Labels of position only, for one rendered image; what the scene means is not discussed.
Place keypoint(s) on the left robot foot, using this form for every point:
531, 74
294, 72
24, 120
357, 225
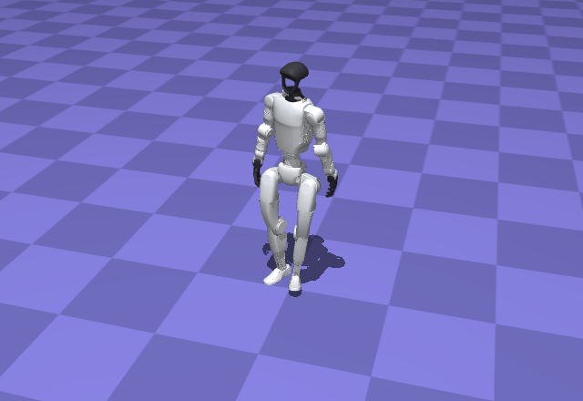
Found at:
295, 283

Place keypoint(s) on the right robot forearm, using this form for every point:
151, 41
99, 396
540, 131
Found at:
261, 148

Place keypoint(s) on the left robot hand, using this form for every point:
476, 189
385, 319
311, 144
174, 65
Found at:
333, 184

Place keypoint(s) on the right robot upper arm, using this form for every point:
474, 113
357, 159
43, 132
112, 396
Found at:
266, 129

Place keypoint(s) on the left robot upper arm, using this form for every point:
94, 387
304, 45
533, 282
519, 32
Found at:
316, 117

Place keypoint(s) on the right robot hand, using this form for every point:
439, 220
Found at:
256, 171

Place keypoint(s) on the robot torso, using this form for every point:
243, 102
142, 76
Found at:
293, 135

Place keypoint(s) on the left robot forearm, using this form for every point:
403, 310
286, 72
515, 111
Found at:
327, 163

